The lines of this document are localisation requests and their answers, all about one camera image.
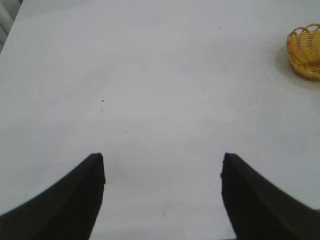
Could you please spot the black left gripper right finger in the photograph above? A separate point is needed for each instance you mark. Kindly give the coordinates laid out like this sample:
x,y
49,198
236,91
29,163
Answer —
x,y
262,212

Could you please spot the yellow woven wicker basket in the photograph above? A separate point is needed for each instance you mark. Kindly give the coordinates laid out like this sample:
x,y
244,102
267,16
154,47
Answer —
x,y
307,52

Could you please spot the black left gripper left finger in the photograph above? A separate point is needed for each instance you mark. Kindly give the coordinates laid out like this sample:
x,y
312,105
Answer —
x,y
62,207

